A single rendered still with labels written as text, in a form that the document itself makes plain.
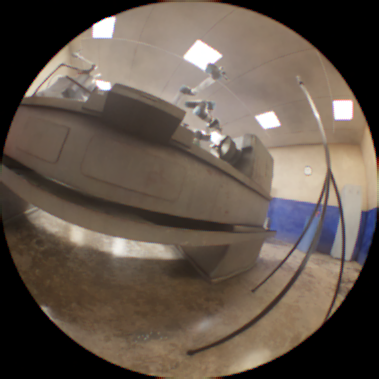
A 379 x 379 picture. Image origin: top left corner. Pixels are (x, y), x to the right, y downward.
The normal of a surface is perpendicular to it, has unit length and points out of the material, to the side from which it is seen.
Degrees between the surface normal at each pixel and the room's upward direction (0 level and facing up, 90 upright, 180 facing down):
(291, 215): 90
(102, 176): 90
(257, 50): 180
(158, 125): 141
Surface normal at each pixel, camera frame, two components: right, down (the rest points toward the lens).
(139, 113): 0.10, 0.79
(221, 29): -0.28, 0.96
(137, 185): 0.49, 0.08
